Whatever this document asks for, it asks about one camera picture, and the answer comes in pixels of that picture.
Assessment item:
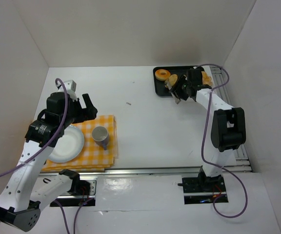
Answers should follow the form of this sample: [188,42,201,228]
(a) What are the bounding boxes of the ring donut bread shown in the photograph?
[155,69,171,81]

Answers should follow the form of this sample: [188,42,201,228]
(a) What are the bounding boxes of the aluminium front rail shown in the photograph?
[39,166,204,176]

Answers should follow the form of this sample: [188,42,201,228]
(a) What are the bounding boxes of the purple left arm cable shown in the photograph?
[0,78,70,184]

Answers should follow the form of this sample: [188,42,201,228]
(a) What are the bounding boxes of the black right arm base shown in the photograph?
[178,176,228,205]

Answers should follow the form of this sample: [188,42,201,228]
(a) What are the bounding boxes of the oval bread roll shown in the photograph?
[164,74,178,88]

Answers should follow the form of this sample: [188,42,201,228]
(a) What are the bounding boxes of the black food tray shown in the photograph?
[153,66,204,98]

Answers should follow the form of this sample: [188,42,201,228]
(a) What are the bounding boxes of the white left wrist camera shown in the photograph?
[56,80,77,92]

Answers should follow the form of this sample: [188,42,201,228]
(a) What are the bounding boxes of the aluminium side rail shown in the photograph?
[210,66,253,173]

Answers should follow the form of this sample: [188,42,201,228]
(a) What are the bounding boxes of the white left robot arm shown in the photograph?
[0,92,98,232]

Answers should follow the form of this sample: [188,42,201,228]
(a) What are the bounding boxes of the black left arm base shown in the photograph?
[56,178,97,207]

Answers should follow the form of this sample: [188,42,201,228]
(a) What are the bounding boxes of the purple ceramic mug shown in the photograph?
[91,126,110,151]

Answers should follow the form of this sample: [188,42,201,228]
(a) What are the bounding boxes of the stainless steel serving tongs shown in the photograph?
[164,80,181,104]

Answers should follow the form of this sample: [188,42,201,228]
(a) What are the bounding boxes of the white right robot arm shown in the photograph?
[165,67,246,191]

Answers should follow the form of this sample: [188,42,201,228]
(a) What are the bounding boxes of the yellow checkered cloth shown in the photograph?
[42,115,118,172]

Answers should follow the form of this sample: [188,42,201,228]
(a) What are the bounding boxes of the white ceramic plate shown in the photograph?
[48,125,84,163]

